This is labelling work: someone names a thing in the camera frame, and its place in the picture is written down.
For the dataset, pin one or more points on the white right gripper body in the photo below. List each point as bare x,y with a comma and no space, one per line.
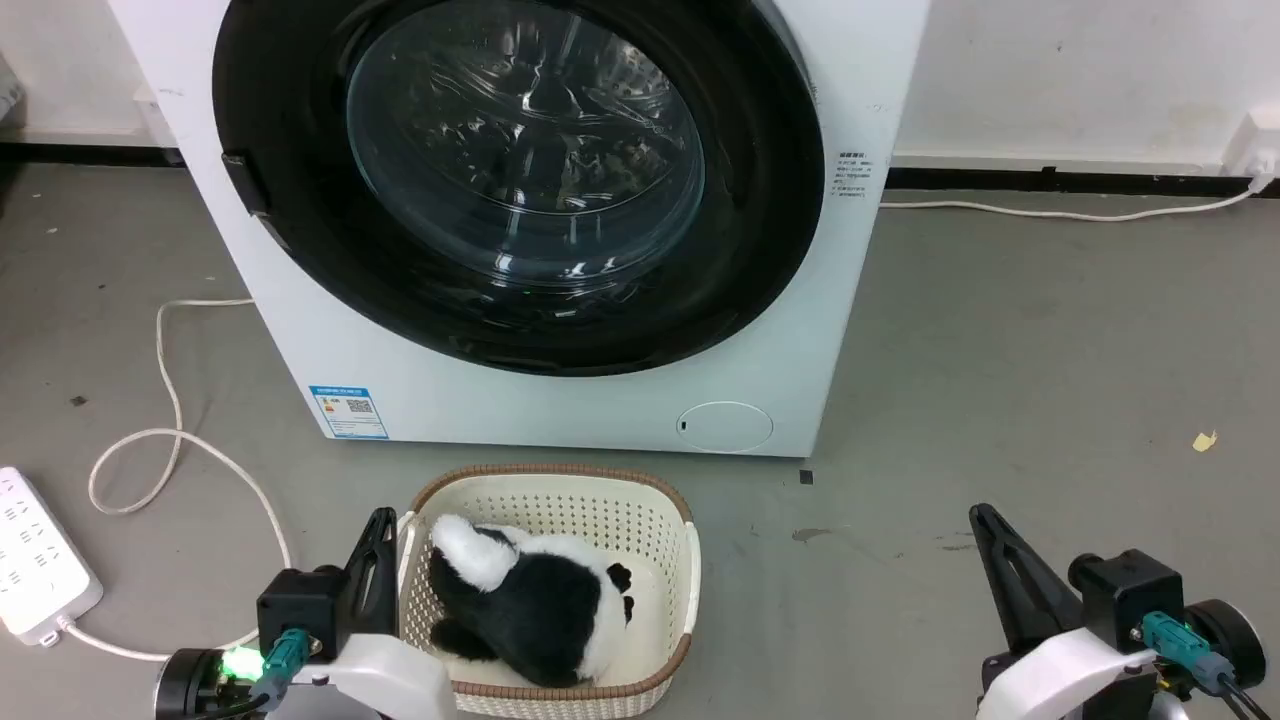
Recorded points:
1070,680

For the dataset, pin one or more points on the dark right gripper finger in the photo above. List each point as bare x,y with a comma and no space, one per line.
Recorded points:
1005,590
1045,590

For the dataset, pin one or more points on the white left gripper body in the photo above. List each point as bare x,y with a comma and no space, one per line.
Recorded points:
390,680

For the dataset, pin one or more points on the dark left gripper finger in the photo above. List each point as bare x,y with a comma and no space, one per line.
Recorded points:
360,590
387,580

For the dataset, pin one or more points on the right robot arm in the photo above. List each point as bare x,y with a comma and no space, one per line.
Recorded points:
1230,640

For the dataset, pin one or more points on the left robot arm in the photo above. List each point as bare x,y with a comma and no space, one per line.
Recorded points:
190,685

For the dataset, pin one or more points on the white front-load washing machine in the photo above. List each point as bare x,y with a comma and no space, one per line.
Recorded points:
300,330

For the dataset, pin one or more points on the black round washer door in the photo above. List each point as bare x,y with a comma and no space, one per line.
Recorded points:
300,200

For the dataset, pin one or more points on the black and white panda plush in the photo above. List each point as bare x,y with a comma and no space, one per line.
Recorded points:
530,605

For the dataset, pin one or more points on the blue energy label sticker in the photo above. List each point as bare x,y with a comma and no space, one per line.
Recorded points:
348,411

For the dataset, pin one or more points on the cream laundry basket brown rim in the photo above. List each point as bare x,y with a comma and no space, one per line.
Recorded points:
560,505

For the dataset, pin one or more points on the yellow paper scrap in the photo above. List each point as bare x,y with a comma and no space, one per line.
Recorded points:
1205,441

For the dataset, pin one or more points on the round white filter cover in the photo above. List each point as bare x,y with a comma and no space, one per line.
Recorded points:
724,426

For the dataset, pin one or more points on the white power strip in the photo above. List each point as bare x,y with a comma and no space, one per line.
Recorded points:
35,560

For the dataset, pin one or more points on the small text label sticker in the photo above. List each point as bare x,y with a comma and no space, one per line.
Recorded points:
853,176

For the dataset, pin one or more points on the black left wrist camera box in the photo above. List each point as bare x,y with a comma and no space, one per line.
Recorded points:
300,605

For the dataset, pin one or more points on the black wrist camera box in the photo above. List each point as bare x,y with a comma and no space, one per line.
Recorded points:
1125,590
300,605

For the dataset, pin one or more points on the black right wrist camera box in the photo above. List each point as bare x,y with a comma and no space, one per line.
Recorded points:
1125,590

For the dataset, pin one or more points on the white wall plug adapter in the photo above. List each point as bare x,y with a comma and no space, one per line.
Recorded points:
1256,145

